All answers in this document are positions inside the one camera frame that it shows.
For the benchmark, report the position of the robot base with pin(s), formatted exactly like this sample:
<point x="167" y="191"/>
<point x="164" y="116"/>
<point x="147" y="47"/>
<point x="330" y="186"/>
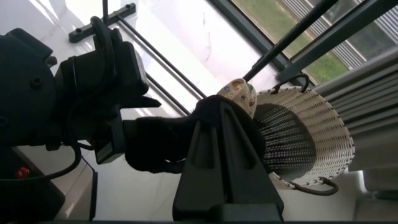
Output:
<point x="77" y="186"/>

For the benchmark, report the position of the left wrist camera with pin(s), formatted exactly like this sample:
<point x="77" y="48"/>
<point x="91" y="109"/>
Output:
<point x="133" y="71"/>

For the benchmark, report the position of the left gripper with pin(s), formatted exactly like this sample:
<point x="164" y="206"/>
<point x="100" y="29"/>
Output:
<point x="115" y="133"/>

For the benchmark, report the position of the black garment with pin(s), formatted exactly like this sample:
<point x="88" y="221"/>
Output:
<point x="155" y="143"/>

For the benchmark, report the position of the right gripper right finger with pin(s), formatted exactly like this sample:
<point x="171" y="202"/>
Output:
<point x="248" y="186"/>

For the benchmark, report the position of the white laundry basket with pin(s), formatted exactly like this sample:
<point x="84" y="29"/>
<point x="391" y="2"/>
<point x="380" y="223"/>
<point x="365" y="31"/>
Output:
<point x="326" y="133"/>

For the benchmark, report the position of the cream printed garment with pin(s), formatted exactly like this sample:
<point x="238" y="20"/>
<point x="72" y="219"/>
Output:
<point x="241" y="93"/>

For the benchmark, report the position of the black clothes rack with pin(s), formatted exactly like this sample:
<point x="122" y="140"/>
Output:
<point x="295" y="31"/>

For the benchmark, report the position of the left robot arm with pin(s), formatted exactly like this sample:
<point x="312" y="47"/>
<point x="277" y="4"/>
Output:
<point x="25" y="87"/>

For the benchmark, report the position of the window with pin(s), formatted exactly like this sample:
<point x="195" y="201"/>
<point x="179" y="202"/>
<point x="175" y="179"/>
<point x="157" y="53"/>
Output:
<point x="326" y="68"/>

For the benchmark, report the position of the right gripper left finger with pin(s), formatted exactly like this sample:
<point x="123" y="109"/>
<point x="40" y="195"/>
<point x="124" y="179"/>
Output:
<point x="199" y="186"/>

